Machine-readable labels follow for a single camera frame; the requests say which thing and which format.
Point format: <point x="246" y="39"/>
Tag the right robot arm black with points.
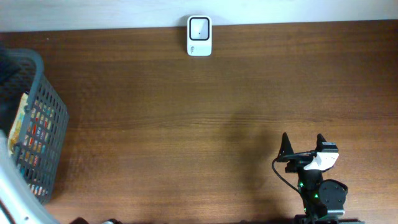
<point x="323" y="199"/>

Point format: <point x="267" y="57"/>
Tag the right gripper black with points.
<point x="300" y="166"/>

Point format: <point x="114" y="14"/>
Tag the grey plastic mesh basket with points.
<point x="37" y="152"/>

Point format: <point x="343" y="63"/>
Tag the white barcode scanner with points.
<point x="199" y="36"/>

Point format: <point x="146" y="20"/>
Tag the cream snack bag blue label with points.
<point x="17" y="124"/>

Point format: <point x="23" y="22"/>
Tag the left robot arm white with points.
<point x="18" y="204"/>

